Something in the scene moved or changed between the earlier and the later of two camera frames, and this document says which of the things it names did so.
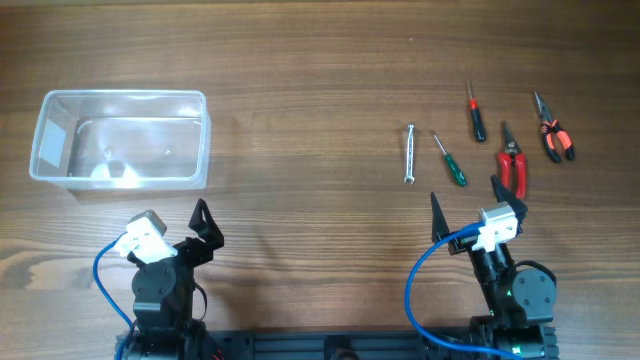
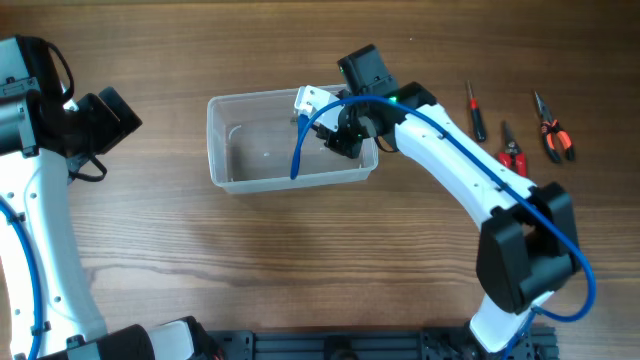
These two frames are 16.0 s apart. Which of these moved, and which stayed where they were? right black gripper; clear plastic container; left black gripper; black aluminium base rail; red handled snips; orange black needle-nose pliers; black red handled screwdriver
Moved: right black gripper; left black gripper; clear plastic container
Stayed: black red handled screwdriver; red handled snips; orange black needle-nose pliers; black aluminium base rail
